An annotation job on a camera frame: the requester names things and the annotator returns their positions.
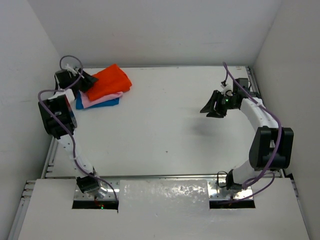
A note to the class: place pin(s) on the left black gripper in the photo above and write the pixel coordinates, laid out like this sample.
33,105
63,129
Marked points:
81,81

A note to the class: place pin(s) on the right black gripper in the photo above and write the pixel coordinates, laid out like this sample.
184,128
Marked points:
210,107

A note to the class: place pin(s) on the orange t shirt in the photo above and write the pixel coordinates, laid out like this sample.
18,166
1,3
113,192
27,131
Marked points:
110,80

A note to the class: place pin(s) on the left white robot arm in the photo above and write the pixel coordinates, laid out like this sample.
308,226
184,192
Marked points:
59,121

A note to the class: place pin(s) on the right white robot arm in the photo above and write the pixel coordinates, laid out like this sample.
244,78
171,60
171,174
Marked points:
271,148

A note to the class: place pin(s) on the folded pink t shirt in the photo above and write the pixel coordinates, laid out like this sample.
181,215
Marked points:
86,103

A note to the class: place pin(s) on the folded blue t shirt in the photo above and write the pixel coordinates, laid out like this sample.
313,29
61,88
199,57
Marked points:
78,104

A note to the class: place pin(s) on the white front cover board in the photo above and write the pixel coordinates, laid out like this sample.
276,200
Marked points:
161,210

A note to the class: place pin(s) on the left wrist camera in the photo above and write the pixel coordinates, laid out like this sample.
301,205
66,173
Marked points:
70,68

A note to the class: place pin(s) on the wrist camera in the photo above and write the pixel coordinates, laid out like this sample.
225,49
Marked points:
70,68
227,90

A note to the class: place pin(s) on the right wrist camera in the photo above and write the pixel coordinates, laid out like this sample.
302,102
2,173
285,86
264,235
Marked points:
227,90

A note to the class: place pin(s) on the right aluminium frame rail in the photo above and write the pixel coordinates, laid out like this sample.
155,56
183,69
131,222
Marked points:
280,98

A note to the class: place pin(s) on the aluminium frame rail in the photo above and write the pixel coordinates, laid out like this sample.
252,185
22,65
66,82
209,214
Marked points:
280,98
50,159
169,177

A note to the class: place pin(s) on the front aluminium frame rail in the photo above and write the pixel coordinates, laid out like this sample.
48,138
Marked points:
169,177

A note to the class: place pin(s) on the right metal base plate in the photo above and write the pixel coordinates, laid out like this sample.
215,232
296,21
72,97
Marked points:
218,192

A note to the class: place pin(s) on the metal base plate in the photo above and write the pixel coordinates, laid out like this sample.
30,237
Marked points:
104,193
218,192

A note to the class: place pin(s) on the left aluminium frame rail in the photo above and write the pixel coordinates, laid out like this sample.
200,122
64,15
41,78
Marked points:
50,159

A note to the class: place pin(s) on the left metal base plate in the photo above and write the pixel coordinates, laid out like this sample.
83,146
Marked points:
104,193

